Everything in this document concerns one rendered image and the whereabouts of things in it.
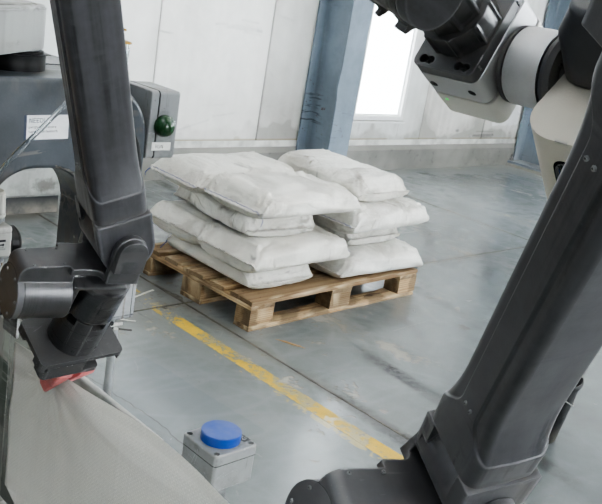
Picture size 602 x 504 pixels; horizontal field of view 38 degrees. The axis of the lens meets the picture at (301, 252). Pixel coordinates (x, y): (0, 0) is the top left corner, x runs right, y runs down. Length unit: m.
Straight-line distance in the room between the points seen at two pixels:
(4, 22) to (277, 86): 5.86
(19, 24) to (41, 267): 0.31
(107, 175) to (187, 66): 5.43
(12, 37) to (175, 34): 5.14
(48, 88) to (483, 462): 0.70
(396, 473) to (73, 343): 0.46
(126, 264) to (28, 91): 0.28
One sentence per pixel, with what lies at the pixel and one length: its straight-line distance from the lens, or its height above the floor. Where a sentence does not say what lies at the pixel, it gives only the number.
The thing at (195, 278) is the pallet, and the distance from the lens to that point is 4.09.
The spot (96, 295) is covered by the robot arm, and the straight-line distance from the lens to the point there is 0.93.
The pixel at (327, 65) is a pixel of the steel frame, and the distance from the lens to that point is 7.02.
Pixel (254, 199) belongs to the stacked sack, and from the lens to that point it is 3.76.
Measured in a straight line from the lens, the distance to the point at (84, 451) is 1.03.
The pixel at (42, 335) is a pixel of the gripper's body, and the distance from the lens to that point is 1.01.
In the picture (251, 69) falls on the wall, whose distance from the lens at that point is 6.64.
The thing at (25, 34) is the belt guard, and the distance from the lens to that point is 1.09.
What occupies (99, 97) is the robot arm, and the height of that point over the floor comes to 1.37.
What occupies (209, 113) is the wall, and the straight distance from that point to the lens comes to 6.47.
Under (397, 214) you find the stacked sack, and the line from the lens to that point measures 4.41.
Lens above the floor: 1.50
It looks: 17 degrees down
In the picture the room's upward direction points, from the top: 10 degrees clockwise
